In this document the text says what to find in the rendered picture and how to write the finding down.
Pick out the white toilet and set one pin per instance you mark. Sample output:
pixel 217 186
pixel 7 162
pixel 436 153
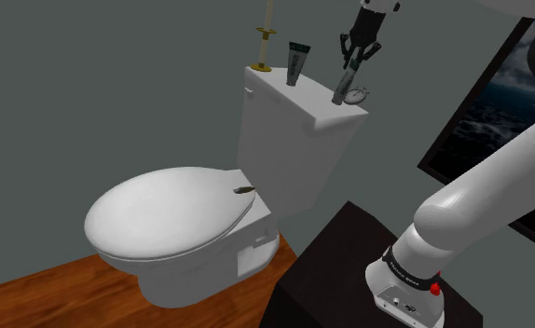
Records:
pixel 276 145

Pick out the dark grey standing tube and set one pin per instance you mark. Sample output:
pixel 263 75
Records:
pixel 296 63

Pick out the dark framed wall picture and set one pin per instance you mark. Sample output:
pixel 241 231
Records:
pixel 490 122

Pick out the dark robot stand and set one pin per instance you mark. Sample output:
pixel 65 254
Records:
pixel 340 268

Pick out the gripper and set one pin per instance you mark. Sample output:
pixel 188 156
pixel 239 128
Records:
pixel 365 26

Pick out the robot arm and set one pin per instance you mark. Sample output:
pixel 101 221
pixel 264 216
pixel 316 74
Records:
pixel 476 209

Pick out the light grey leaning tube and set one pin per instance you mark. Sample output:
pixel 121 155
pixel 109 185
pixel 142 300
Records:
pixel 344 84

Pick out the silver stopwatch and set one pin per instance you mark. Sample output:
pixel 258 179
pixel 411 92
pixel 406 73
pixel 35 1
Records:
pixel 355 95

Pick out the cream and gold candlestick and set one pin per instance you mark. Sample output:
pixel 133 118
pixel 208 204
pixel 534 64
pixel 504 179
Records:
pixel 264 41

